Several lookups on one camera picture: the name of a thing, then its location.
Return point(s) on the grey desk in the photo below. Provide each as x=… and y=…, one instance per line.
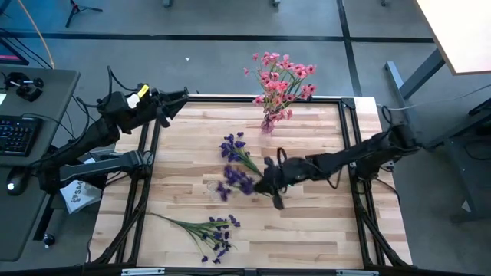
x=53, y=96

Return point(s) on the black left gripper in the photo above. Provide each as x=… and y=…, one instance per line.
x=159, y=103

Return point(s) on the clear glass vase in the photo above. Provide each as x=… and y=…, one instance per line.
x=211, y=187

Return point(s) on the black computer mouse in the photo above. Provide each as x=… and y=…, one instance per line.
x=17, y=182

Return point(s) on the silver metal bracket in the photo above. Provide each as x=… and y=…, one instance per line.
x=356, y=273
x=142, y=272

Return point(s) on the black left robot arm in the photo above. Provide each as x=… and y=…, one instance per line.
x=96, y=134

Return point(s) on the grey metal table frame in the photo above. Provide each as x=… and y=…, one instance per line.
x=460, y=126

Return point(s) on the purple artificial flower bunch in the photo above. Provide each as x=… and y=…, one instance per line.
x=236, y=178
x=230, y=147
x=216, y=234

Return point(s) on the black tripod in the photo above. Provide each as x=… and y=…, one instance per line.
x=74, y=7

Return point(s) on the pink artificial flower bunch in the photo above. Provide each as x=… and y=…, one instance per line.
x=273, y=86
x=301, y=73
x=268, y=59

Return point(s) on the black round knob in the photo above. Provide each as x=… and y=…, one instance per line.
x=49, y=240

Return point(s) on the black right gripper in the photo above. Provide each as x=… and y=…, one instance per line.
x=285, y=174

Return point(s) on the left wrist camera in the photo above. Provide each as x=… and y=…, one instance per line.
x=138, y=96

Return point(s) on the black keyboard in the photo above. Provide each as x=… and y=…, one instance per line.
x=19, y=134

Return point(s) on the white printed paper bag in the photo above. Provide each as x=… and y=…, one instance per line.
x=78, y=195

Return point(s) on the pink tinted glass vase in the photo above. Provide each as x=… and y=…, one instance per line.
x=267, y=127

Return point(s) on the dark desk monitor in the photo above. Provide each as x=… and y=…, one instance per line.
x=9, y=51

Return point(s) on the light wooden table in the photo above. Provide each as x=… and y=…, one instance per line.
x=460, y=30

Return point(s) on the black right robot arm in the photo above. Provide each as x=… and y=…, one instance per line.
x=364, y=153

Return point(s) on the black table frame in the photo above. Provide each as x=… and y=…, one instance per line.
x=222, y=99

